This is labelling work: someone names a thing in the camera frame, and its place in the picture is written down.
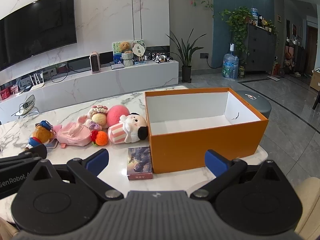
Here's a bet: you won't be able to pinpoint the black television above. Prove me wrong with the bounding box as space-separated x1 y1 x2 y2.
0 0 78 72

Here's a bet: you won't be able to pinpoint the brown teddy bear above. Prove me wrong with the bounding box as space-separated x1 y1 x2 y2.
118 41 132 54

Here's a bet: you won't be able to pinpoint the white marble tv cabinet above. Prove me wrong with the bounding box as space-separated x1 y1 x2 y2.
0 60 179 125

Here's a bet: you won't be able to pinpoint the blue water jug with pump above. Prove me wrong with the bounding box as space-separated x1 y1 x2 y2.
222 42 239 81

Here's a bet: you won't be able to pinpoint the brown cardboard carton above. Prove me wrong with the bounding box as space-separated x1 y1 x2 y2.
309 67 320 92

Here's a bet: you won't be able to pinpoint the pink fluffy plush fruit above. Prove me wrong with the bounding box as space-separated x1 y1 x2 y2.
107 105 131 129

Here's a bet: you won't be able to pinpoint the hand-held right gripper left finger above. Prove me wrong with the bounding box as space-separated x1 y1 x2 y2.
30 148 124 201

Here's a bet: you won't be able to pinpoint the dark grey drawer cabinet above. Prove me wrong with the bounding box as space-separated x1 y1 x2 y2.
244 24 278 75

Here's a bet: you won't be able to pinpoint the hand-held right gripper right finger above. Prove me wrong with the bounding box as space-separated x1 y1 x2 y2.
190 149 288 201

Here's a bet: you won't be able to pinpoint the round paper fan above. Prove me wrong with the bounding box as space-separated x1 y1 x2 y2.
131 39 147 62

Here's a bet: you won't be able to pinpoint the grey round stool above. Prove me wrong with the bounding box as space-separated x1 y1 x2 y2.
235 90 272 119

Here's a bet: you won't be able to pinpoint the white desk fan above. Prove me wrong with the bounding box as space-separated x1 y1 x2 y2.
11 94 41 117

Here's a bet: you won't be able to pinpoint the crochet doll with flower hat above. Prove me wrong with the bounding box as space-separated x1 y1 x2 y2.
77 105 109 130

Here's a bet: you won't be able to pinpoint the black power cable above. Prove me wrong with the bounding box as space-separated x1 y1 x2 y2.
51 65 92 83

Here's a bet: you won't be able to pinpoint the potted long leaf plant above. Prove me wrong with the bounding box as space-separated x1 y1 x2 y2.
166 28 208 83

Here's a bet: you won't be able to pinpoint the trailing pothos plant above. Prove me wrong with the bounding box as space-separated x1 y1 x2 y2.
220 6 253 56

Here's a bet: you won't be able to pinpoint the black white toy car set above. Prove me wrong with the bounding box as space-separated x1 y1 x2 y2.
147 51 174 64

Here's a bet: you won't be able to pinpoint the orange crochet fruit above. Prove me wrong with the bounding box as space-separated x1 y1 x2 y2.
94 131 109 147

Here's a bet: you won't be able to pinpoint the picture printed card box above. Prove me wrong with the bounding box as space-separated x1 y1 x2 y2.
127 146 154 181

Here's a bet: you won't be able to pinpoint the red gift boxes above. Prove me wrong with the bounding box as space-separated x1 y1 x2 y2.
0 85 19 101

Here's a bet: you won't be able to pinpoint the pink white heater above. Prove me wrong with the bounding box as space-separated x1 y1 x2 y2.
90 51 101 74

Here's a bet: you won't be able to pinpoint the orange cardboard box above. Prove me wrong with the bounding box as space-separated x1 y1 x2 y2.
144 87 269 174

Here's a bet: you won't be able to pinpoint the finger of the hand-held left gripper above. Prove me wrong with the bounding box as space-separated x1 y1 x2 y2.
0 144 48 162
0 156 42 170

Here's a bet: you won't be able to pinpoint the pink striped plush doll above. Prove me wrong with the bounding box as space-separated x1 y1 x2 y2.
107 112 149 144

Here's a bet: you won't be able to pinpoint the beige chair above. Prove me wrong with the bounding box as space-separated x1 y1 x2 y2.
292 177 320 240

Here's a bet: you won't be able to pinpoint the white wifi router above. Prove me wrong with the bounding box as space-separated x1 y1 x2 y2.
29 71 46 91

